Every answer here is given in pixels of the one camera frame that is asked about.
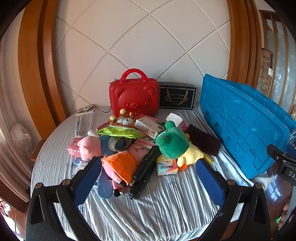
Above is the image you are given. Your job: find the pink white labelled tissue pack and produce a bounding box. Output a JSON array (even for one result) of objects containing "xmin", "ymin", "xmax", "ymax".
[{"xmin": 136, "ymin": 137, "xmax": 156, "ymax": 149}]

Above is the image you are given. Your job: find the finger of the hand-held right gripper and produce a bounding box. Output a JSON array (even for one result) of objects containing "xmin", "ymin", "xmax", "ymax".
[{"xmin": 266, "ymin": 144, "xmax": 296, "ymax": 163}]

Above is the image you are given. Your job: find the open pink tissue pack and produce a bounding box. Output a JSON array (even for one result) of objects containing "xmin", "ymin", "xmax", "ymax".
[{"xmin": 165, "ymin": 113, "xmax": 189, "ymax": 132}]

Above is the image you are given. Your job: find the pink pig plush blue dress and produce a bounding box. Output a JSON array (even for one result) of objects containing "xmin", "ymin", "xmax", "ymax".
[{"xmin": 77, "ymin": 136, "xmax": 116, "ymax": 163}]

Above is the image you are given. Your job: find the yellow duck plush green hat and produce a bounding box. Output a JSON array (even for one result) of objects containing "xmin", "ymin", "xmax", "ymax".
[{"xmin": 155, "ymin": 121, "xmax": 206, "ymax": 171}]

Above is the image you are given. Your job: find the black gift box gold handle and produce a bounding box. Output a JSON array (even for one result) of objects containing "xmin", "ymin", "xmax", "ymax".
[{"xmin": 159, "ymin": 82, "xmax": 196, "ymax": 110}]

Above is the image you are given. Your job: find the green foil packet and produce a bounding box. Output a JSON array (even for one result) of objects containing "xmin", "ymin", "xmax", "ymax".
[{"xmin": 97, "ymin": 125, "xmax": 142, "ymax": 139}]

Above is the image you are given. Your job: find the pastel sanitary pad pack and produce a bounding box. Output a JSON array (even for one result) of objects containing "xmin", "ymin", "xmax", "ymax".
[{"xmin": 156, "ymin": 155, "xmax": 179, "ymax": 176}]

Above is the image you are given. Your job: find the white paper packet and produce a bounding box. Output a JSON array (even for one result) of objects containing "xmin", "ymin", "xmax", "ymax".
[{"xmin": 70, "ymin": 162, "xmax": 89, "ymax": 178}]

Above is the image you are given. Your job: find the red flat packet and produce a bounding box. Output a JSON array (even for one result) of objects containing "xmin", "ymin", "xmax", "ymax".
[{"xmin": 96, "ymin": 120, "xmax": 112, "ymax": 130}]

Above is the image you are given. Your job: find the dark maroon cloth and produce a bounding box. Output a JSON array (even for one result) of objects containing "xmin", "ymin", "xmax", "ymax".
[{"xmin": 186, "ymin": 124, "xmax": 221, "ymax": 157}]

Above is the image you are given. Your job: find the blue plastic shoehorn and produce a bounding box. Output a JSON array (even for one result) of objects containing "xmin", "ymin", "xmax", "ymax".
[{"xmin": 97, "ymin": 171, "xmax": 114, "ymax": 199}]

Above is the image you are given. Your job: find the pink pig plush orange dress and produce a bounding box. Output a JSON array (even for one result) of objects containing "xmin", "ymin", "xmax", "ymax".
[{"xmin": 102, "ymin": 142, "xmax": 153, "ymax": 197}]

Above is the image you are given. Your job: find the red bear-shaped carry case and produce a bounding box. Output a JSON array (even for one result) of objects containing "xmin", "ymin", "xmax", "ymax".
[{"xmin": 109, "ymin": 69, "xmax": 160, "ymax": 116}]

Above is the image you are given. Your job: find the pink floral flat pack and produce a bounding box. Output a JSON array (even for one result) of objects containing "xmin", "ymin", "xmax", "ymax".
[{"xmin": 139, "ymin": 113, "xmax": 160, "ymax": 122}]

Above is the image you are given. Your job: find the clear round plastic object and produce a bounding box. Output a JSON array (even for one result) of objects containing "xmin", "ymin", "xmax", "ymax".
[{"xmin": 107, "ymin": 136, "xmax": 132, "ymax": 152}]

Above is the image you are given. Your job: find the black folded umbrella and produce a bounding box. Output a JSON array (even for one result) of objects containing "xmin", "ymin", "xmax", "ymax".
[{"xmin": 129, "ymin": 146, "xmax": 161, "ymax": 199}]

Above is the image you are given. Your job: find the person's right hand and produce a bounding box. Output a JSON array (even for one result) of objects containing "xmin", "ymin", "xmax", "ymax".
[{"xmin": 277, "ymin": 197, "xmax": 296, "ymax": 229}]

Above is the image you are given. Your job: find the white device with cable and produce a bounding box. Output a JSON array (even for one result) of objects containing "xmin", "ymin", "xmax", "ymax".
[{"xmin": 75, "ymin": 104, "xmax": 111, "ymax": 116}]

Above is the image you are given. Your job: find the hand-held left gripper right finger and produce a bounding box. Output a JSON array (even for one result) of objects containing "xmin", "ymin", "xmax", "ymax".
[{"xmin": 195, "ymin": 158, "xmax": 271, "ymax": 241}]

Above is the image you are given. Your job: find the blue plastic crate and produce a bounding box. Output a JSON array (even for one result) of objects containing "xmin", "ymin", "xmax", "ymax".
[{"xmin": 199, "ymin": 74, "xmax": 296, "ymax": 180}]

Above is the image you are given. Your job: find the small pink tissue packet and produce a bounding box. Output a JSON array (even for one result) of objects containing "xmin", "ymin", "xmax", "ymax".
[{"xmin": 67, "ymin": 138, "xmax": 81, "ymax": 156}]

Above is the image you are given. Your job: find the brown bear plush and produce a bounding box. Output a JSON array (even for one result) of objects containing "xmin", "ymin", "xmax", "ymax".
[{"xmin": 109, "ymin": 109, "xmax": 139, "ymax": 128}]

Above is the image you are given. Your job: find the white green medicine box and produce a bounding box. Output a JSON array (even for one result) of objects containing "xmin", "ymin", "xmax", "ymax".
[{"xmin": 134, "ymin": 116, "xmax": 164, "ymax": 139}]

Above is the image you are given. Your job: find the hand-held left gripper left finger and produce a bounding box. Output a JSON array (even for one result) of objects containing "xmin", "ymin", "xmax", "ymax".
[{"xmin": 25, "ymin": 156, "xmax": 103, "ymax": 241}]

